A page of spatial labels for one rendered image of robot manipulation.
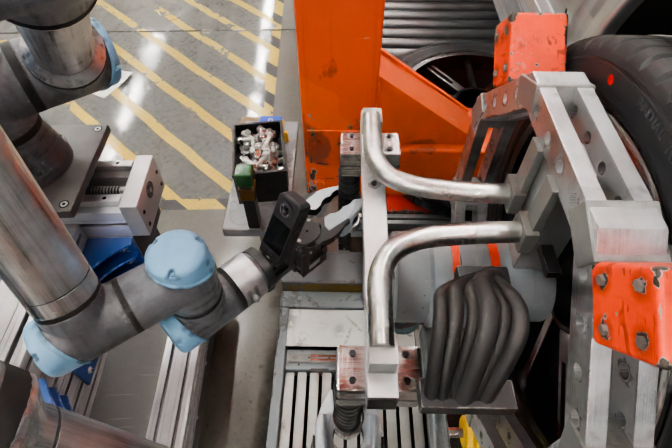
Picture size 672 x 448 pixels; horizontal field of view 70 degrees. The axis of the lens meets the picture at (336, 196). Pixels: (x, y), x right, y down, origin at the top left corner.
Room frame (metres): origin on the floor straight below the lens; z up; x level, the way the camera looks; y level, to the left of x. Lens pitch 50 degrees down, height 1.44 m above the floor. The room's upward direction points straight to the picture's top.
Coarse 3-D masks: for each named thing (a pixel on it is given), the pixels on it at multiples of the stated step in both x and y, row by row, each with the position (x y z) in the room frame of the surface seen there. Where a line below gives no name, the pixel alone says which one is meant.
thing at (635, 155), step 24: (528, 144) 0.58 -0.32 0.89; (624, 144) 0.37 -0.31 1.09; (648, 168) 0.33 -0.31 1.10; (504, 216) 0.55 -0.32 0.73; (552, 312) 0.33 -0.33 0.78; (528, 336) 0.37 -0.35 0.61; (552, 336) 0.32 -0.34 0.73; (528, 360) 0.31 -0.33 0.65; (552, 360) 0.32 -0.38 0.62; (528, 384) 0.28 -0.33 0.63; (552, 384) 0.28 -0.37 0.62; (528, 408) 0.23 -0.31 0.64; (552, 408) 0.23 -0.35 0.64; (552, 432) 0.19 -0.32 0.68
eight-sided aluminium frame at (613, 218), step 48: (480, 96) 0.60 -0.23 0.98; (528, 96) 0.44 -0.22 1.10; (576, 96) 0.43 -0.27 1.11; (480, 144) 0.58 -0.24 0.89; (576, 144) 0.34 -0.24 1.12; (576, 192) 0.29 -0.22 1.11; (624, 192) 0.28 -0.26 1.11; (576, 240) 0.25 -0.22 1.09; (624, 240) 0.23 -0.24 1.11; (576, 288) 0.22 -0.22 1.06; (576, 336) 0.18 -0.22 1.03; (576, 384) 0.15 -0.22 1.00; (624, 384) 0.15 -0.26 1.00; (480, 432) 0.20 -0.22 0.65; (576, 432) 0.12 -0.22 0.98; (624, 432) 0.12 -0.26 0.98
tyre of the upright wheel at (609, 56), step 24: (576, 48) 0.55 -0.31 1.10; (600, 48) 0.49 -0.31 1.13; (624, 48) 0.46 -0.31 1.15; (648, 48) 0.43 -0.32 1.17; (600, 72) 0.47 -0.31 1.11; (624, 72) 0.43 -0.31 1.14; (648, 72) 0.40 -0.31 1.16; (600, 96) 0.45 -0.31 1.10; (624, 96) 0.41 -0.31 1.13; (648, 96) 0.38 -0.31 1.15; (528, 120) 0.59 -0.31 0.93; (624, 120) 0.39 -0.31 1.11; (648, 120) 0.36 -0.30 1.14; (648, 144) 0.34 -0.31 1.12; (504, 168) 0.61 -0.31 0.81; (528, 432) 0.20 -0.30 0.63
